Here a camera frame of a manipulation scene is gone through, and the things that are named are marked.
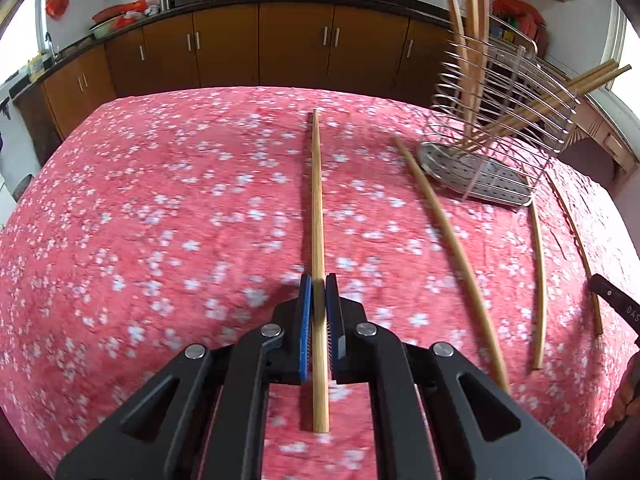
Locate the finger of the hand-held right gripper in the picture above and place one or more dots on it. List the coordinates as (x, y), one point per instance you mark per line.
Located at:
(617, 302)

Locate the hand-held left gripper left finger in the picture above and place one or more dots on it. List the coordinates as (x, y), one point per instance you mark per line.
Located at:
(305, 330)

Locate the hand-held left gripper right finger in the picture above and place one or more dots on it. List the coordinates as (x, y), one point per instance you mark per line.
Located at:
(334, 330)

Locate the long wooden chopstick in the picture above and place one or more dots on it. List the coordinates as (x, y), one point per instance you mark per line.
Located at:
(582, 255)
(317, 210)
(542, 285)
(460, 260)

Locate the group of wooden chopsticks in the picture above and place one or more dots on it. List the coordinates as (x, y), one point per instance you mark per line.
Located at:
(472, 10)

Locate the person's right hand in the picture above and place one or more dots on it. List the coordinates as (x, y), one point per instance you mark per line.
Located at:
(627, 400)

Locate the red floral tablecloth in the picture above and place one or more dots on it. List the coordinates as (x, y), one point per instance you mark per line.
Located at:
(150, 210)

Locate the large bright window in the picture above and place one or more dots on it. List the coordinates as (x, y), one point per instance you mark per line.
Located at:
(622, 35)

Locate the brown wooden base cabinets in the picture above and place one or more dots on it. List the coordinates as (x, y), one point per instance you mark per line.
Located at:
(225, 45)

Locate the black kitchen countertop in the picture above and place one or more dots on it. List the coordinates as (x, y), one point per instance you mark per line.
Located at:
(200, 4)

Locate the metal cups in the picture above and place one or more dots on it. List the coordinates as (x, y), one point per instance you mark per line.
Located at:
(167, 0)

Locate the pale green basin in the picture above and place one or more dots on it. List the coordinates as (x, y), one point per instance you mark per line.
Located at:
(107, 27)

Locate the red plastic basin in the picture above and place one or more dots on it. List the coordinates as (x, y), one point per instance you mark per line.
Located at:
(117, 12)

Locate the metal sink faucet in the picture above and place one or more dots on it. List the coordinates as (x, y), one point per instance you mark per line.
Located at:
(51, 46)

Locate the small sliding window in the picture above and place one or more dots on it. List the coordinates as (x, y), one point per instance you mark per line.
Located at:
(27, 15)

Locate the red plastic bag on wall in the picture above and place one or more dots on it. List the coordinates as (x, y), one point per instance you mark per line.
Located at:
(57, 1)

